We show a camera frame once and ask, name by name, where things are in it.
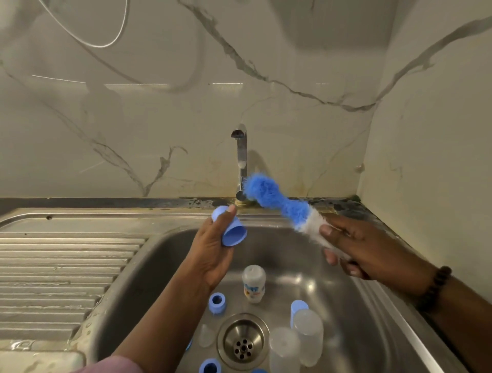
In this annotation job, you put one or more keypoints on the person's left hand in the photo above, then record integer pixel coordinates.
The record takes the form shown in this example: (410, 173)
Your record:
(204, 253)

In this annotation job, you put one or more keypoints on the person's right hand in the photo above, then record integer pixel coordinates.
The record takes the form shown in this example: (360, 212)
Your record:
(377, 250)

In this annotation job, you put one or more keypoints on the blue cylindrical bottle cap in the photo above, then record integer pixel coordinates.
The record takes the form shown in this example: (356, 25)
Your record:
(235, 233)
(297, 305)

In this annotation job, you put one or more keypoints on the cartoon print baby bottle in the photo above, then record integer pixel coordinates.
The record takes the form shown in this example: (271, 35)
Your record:
(254, 284)

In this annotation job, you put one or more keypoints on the clear silicone nipple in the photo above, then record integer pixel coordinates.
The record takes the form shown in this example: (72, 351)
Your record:
(206, 336)

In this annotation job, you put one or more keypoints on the blue and white bottle brush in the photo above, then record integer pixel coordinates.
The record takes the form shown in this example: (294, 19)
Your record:
(265, 190)

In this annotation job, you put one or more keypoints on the translucent bottle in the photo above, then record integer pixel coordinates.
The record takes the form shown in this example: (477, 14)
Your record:
(284, 352)
(309, 338)

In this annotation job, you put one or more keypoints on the translucent bottle front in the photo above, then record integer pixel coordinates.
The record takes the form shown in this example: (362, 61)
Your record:
(284, 352)

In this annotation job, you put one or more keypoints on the person's left forearm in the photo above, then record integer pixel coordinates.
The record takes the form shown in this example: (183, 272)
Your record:
(165, 330)

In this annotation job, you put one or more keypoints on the chrome sink faucet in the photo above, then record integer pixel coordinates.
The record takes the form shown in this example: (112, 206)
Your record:
(241, 165)

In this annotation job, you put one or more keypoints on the metal sink drain strainer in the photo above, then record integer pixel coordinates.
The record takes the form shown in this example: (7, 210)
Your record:
(243, 342)

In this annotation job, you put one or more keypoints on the stainless steel sink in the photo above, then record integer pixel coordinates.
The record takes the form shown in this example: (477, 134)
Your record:
(69, 261)

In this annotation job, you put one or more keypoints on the pink shirt sleeve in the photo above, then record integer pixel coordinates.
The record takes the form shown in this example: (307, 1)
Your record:
(111, 366)

